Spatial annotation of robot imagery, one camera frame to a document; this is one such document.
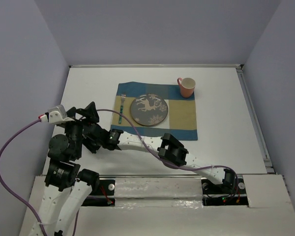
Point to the blue beige checked cloth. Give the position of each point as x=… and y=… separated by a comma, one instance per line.
x=180, y=122

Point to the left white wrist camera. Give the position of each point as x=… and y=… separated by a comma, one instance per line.
x=56, y=115

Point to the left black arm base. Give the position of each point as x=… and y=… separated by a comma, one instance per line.
x=103, y=196

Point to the fork with teal handle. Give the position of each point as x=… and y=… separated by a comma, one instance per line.
x=122, y=97

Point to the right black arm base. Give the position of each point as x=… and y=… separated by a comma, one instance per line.
x=219, y=195

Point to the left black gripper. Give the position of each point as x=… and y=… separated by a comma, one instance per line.
x=90, y=111

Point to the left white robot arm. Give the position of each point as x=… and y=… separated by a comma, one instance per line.
x=66, y=185

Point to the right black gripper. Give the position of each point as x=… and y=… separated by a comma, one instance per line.
x=86, y=142

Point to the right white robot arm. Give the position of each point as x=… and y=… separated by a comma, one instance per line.
x=169, y=150

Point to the dark patterned plate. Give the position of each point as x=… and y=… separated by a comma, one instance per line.
x=149, y=110

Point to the pink cup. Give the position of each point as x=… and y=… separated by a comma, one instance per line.
x=187, y=86

